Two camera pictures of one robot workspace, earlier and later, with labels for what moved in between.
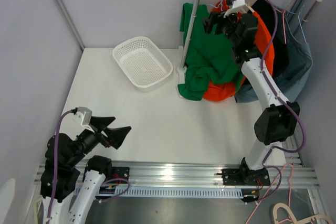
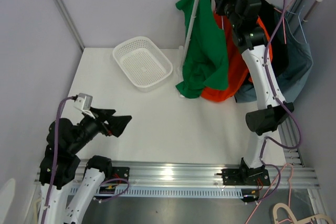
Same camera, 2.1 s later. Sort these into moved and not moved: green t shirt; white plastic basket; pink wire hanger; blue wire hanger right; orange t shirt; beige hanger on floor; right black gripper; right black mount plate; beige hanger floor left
Moved: right black gripper; green t shirt; orange t shirt
Not moved: beige hanger floor left; right black mount plate; white plastic basket; beige hanger on floor; pink wire hanger; blue wire hanger right
